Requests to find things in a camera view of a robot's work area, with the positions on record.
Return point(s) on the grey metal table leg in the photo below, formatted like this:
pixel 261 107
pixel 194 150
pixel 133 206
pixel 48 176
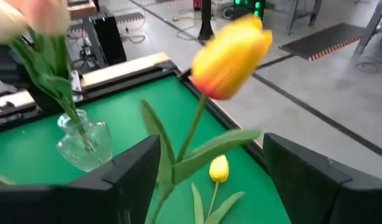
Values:
pixel 369 28

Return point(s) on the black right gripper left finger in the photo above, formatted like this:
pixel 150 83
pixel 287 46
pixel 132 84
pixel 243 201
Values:
pixel 125 186

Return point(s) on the yellow artificial tulip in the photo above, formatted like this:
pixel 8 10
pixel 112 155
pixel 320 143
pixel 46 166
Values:
pixel 219 168

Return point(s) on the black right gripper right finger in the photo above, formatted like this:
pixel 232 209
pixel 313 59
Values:
pixel 309 189

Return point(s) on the black machine green lights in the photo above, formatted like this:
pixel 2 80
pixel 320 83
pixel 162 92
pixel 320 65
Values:
pixel 247 7

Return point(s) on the cream artificial tulip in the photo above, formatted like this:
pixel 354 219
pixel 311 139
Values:
pixel 7 26
pixel 44 15

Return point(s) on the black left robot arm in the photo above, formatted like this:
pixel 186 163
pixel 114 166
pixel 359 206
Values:
pixel 1 68

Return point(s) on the black mat orange striped edge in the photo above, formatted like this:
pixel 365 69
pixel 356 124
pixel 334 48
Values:
pixel 321 40

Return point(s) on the light wooden board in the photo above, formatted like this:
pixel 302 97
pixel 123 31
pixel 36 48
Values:
pixel 125 67

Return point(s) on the black box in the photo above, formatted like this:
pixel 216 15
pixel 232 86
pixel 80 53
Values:
pixel 111 40

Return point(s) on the black stand post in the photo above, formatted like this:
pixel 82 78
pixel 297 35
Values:
pixel 206 18

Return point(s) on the cut crystal glass vase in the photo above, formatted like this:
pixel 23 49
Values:
pixel 85 149

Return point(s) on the orange artificial tulip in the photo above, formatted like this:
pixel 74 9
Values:
pixel 231 56

